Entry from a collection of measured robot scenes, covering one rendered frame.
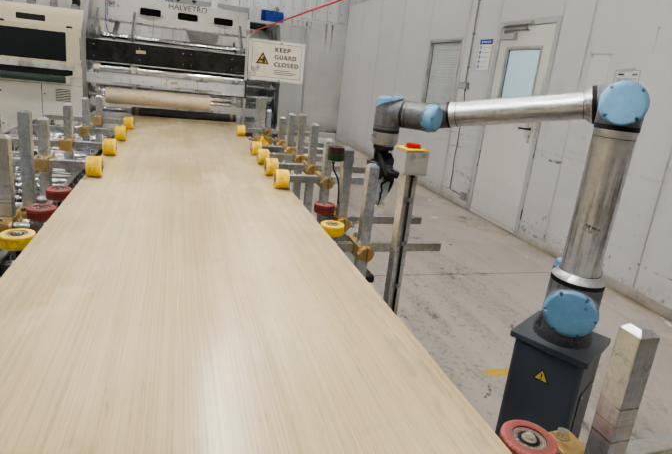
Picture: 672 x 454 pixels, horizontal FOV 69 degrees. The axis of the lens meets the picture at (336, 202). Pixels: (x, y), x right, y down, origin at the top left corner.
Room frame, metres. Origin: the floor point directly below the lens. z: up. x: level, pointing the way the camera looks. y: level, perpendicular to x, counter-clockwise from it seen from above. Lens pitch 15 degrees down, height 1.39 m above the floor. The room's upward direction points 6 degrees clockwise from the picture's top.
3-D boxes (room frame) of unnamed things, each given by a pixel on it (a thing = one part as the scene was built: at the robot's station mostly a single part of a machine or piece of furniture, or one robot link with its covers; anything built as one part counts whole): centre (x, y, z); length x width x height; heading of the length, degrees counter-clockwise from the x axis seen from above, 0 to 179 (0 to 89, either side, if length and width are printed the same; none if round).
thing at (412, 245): (1.62, -0.18, 0.82); 0.44 x 0.03 x 0.04; 109
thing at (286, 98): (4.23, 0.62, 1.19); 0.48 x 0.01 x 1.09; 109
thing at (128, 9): (4.35, 1.42, 0.95); 1.65 x 0.70 x 1.90; 109
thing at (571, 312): (1.38, -0.75, 1.08); 0.17 x 0.15 x 0.75; 154
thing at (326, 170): (2.03, 0.05, 0.89); 0.04 x 0.04 x 0.48; 19
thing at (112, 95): (4.08, 1.33, 1.05); 1.43 x 0.12 x 0.12; 109
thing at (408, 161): (1.31, -0.19, 1.18); 0.07 x 0.07 x 0.08; 19
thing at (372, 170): (1.55, -0.11, 0.88); 0.04 x 0.04 x 0.48; 19
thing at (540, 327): (1.54, -0.83, 0.65); 0.19 x 0.19 x 0.10
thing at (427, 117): (1.64, -0.25, 1.28); 0.12 x 0.12 x 0.09; 64
